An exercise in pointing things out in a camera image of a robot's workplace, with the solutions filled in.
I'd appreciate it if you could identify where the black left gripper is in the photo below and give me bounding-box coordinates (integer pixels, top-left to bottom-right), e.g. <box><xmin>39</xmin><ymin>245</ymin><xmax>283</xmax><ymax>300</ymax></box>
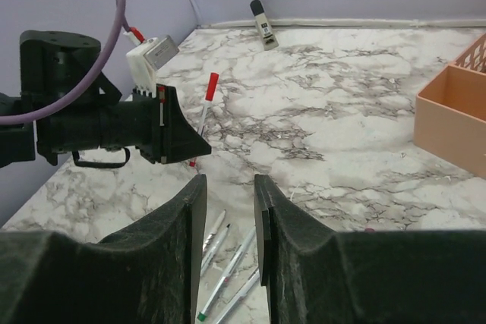
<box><xmin>36</xmin><ymin>84</ymin><xmax>211</xmax><ymax>165</ymax></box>

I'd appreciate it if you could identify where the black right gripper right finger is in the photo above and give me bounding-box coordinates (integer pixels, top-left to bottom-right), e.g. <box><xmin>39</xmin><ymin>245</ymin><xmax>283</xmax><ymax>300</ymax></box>
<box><xmin>254</xmin><ymin>175</ymin><xmax>485</xmax><ymax>323</ymax></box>

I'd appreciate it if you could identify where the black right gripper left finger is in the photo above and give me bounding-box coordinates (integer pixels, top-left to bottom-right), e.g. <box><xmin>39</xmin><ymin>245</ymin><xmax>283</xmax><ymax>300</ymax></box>
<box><xmin>1</xmin><ymin>175</ymin><xmax>207</xmax><ymax>323</ymax></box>

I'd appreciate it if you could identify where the red-tipped white pen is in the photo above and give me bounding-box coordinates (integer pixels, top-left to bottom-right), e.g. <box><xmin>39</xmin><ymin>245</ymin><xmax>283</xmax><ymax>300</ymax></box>
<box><xmin>188</xmin><ymin>71</ymin><xmax>220</xmax><ymax>168</ymax></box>

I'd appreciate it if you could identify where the magenta-tipped white pen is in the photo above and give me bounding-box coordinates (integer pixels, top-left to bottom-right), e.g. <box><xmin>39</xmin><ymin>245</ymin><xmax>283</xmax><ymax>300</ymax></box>
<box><xmin>214</xmin><ymin>269</ymin><xmax>260</xmax><ymax>324</ymax></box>

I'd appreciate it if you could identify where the orange-tipped white pen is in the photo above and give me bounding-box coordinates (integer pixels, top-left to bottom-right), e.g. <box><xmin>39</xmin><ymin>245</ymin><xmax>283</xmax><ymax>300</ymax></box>
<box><xmin>200</xmin><ymin>209</ymin><xmax>226</xmax><ymax>275</ymax></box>

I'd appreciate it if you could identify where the purple-tipped white pen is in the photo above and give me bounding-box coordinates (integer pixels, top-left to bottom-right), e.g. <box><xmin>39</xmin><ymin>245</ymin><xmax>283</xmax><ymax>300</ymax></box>
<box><xmin>201</xmin><ymin>224</ymin><xmax>231</xmax><ymax>271</ymax></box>

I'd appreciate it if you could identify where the green-tipped white pen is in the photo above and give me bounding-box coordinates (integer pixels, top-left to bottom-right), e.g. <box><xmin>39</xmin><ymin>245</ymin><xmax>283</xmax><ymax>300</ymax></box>
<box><xmin>197</xmin><ymin>226</ymin><xmax>256</xmax><ymax>323</ymax></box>

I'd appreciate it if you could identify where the grey black stapler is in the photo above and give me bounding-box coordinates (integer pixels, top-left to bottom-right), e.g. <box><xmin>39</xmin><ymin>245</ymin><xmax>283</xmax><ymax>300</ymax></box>
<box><xmin>250</xmin><ymin>0</ymin><xmax>279</xmax><ymax>51</ymax></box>

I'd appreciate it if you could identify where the orange desk organizer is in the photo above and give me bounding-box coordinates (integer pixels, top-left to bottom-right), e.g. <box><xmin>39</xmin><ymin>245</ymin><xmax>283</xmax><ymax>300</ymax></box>
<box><xmin>413</xmin><ymin>35</ymin><xmax>485</xmax><ymax>178</ymax></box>

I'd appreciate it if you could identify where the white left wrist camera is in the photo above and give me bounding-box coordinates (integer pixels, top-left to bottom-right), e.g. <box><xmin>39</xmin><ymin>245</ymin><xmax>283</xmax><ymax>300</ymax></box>
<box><xmin>123</xmin><ymin>27</ymin><xmax>179</xmax><ymax>94</ymax></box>

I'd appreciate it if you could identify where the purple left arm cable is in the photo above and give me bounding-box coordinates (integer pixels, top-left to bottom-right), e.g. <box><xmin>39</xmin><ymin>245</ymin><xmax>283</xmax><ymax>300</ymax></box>
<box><xmin>0</xmin><ymin>0</ymin><xmax>127</xmax><ymax>126</ymax></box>

